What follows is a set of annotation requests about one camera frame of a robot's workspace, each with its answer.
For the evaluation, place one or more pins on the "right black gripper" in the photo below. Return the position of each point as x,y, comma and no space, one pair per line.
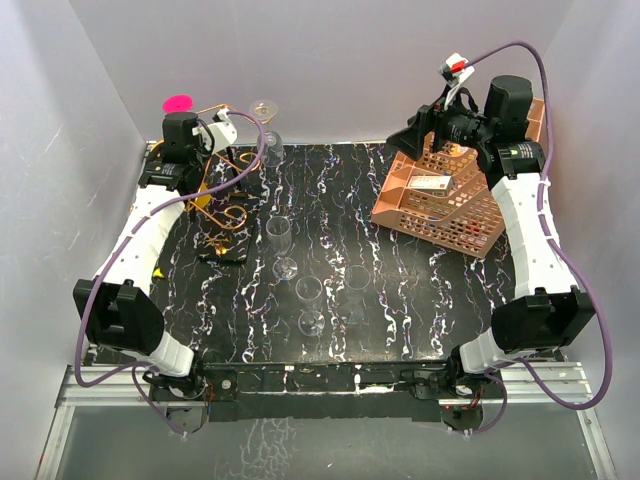
410,139

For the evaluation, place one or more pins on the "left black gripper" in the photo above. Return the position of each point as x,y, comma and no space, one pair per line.
203,149

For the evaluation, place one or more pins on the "pink plastic wine glass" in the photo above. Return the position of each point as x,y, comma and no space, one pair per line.
178,104

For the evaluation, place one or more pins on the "clear wine glass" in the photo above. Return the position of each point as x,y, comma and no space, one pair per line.
309,290
357,279
265,111

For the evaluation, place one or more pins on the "tall clear flute glass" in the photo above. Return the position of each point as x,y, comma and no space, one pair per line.
278,230

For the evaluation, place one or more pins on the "clear wine glass front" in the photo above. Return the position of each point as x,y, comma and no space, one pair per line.
309,290

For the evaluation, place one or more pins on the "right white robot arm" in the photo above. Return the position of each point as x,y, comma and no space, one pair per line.
550,306

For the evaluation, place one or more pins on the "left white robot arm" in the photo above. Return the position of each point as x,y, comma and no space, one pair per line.
114,306

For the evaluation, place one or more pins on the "small white box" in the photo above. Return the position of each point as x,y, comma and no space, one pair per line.
437,185

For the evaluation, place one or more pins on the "peach plastic organiser basket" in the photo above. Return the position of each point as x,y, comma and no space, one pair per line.
464,218

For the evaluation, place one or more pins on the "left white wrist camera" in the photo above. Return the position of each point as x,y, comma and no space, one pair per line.
217,135

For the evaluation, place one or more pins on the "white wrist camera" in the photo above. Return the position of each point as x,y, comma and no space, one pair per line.
455,72
217,135

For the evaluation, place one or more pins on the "gold wire wine glass rack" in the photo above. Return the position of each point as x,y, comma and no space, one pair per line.
221,189

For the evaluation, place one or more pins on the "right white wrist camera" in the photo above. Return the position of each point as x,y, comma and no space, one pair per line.
455,72

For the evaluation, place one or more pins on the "black base frame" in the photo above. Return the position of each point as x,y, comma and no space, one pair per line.
420,391

